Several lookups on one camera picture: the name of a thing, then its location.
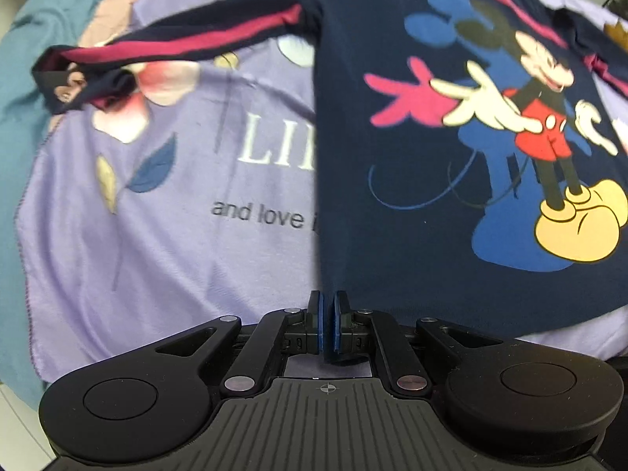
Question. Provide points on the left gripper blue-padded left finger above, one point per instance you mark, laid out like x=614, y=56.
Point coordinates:
x=304, y=332

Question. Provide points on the teal blanket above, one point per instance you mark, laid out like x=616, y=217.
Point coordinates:
x=37, y=25

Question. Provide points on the navy Mickey Mouse kids shirt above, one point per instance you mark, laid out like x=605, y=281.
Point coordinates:
x=465, y=166

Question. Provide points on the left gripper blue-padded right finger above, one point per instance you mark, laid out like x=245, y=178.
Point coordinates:
x=349, y=334

